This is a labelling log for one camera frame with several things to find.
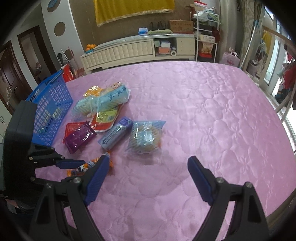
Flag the red silver snack bag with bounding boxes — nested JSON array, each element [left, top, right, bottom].
[[89, 104, 122, 133]]

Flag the purple Doublemint gum pack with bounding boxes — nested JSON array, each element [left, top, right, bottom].
[[98, 116, 133, 151]]

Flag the blue striped cake packet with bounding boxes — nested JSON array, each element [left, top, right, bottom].
[[126, 120, 166, 154]]

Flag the small orange candy packet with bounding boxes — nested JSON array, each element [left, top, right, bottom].
[[66, 151, 114, 177]]

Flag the dark purple snack packet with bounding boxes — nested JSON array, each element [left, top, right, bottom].
[[64, 123, 96, 154]]

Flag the red flat snack packet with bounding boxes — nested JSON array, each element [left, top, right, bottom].
[[62, 121, 86, 144]]

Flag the blue plastic basket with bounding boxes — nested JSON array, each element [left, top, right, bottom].
[[26, 70, 73, 146]]

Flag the dark wooden door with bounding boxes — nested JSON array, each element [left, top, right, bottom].
[[1, 41, 32, 114]]

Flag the orange snack pouch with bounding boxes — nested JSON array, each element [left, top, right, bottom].
[[83, 85, 103, 97]]

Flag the light blue biscuit bag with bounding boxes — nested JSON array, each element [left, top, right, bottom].
[[72, 82, 131, 120]]

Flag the red paper bag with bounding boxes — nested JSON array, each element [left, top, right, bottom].
[[61, 63, 74, 83]]

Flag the pink quilted mattress cover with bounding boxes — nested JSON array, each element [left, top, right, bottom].
[[67, 61, 295, 240]]

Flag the oranges on plate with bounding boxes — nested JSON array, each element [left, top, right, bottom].
[[85, 44, 96, 52]]

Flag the tape roll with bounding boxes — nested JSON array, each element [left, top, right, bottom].
[[171, 50, 177, 56]]

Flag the cream TV cabinet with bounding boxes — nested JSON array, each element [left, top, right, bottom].
[[80, 34, 196, 74]]

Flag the pink shopping bag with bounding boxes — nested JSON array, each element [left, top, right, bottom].
[[219, 48, 240, 67]]

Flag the cardboard box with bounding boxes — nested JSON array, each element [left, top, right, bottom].
[[169, 20, 194, 34]]

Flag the white metal shelf rack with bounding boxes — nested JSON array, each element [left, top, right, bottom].
[[190, 8, 220, 63]]

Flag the yellow wall cloth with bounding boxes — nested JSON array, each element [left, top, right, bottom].
[[93, 0, 175, 27]]

